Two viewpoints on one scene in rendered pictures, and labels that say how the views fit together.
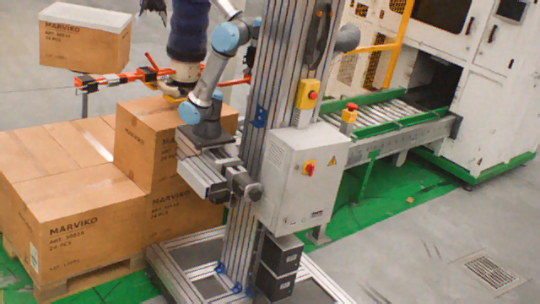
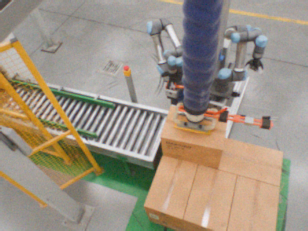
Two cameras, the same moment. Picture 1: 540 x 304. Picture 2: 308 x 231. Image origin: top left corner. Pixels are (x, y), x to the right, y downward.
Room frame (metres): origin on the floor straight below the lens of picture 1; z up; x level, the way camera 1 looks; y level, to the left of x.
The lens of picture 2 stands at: (3.75, 1.75, 3.12)
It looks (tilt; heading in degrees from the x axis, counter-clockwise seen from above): 55 degrees down; 254
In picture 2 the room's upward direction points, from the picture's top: 10 degrees counter-clockwise
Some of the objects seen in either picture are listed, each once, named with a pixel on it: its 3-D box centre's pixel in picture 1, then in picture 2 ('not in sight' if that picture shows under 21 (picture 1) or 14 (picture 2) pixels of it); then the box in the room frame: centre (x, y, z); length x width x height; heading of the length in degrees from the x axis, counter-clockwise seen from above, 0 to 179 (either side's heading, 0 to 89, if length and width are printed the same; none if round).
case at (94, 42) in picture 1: (86, 39); not in sight; (4.20, 1.53, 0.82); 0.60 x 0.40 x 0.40; 94
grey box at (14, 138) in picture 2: not in sight; (10, 139); (4.42, 0.39, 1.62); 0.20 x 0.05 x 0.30; 136
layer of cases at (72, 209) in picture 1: (104, 181); (213, 185); (2.97, 0.95, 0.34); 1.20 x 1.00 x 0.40; 136
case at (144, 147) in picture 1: (175, 137); (194, 136); (2.98, 0.53, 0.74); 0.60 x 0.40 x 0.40; 139
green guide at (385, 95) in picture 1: (345, 100); (38, 122); (4.52, -0.62, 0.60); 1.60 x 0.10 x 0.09; 136
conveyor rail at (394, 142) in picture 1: (369, 149); (88, 97); (3.85, -0.79, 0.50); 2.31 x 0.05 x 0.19; 136
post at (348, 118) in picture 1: (332, 177); (133, 97); (3.30, -0.50, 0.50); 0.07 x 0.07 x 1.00; 46
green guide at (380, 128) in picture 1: (394, 127); (60, 91); (4.14, -1.00, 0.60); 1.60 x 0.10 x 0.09; 136
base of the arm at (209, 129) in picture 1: (207, 123); (222, 84); (2.54, 0.30, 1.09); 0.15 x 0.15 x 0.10
